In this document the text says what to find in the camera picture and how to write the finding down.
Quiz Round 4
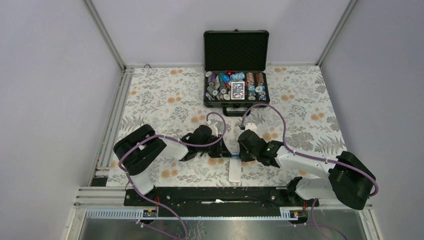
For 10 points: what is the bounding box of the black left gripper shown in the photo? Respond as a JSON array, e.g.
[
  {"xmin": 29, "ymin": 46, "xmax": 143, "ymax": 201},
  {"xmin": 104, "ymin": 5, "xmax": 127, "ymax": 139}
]
[{"xmin": 196, "ymin": 134, "xmax": 232, "ymax": 158}]

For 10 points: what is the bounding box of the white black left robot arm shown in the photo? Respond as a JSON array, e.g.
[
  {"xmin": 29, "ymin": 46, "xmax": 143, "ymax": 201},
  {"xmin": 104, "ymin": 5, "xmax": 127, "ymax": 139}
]
[{"xmin": 113, "ymin": 124, "xmax": 232, "ymax": 206}]

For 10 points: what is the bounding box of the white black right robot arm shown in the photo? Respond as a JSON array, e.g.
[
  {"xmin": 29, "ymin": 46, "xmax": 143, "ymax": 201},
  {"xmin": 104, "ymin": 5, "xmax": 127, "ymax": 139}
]
[{"xmin": 237, "ymin": 129, "xmax": 377, "ymax": 210}]

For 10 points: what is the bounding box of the floral patterned table mat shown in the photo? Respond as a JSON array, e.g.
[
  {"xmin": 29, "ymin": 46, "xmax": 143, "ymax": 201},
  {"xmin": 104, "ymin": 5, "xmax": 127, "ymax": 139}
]
[{"xmin": 107, "ymin": 65, "xmax": 352, "ymax": 188}]

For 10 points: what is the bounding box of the playing card deck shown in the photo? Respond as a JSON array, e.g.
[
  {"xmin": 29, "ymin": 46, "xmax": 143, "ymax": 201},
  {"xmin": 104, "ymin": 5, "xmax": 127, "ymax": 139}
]
[{"xmin": 230, "ymin": 81, "xmax": 245, "ymax": 100}]

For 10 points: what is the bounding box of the black poker chip case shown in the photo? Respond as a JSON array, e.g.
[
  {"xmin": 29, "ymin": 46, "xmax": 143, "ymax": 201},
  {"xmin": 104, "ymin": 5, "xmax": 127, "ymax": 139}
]
[{"xmin": 203, "ymin": 29, "xmax": 270, "ymax": 117}]

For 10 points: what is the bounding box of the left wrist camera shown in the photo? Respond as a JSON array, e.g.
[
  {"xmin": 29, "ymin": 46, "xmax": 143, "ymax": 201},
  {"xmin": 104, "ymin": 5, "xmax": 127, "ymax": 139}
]
[{"xmin": 207, "ymin": 121, "xmax": 220, "ymax": 137}]

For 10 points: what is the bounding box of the black mounting base rail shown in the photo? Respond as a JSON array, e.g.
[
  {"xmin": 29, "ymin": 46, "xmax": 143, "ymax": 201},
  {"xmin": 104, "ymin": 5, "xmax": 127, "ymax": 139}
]
[{"xmin": 123, "ymin": 186, "xmax": 319, "ymax": 214}]

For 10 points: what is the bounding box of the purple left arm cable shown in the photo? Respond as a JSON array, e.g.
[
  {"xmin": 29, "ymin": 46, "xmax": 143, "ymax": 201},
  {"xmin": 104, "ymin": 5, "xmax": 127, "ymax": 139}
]
[{"xmin": 117, "ymin": 111, "xmax": 228, "ymax": 240}]

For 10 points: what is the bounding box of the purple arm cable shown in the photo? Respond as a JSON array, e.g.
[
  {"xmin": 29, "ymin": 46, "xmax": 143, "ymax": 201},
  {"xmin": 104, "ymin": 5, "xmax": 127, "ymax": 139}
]
[
  {"xmin": 240, "ymin": 103, "xmax": 380, "ymax": 197},
  {"xmin": 117, "ymin": 111, "xmax": 228, "ymax": 240}
]

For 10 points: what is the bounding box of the aluminium frame rail left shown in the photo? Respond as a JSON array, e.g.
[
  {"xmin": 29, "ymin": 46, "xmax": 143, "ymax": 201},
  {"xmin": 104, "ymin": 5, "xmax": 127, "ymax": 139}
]
[{"xmin": 63, "ymin": 65, "xmax": 135, "ymax": 240}]

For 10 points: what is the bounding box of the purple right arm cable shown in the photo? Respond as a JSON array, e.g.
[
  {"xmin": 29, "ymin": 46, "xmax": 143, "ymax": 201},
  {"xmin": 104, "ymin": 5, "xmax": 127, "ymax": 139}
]
[{"xmin": 240, "ymin": 103, "xmax": 380, "ymax": 197}]

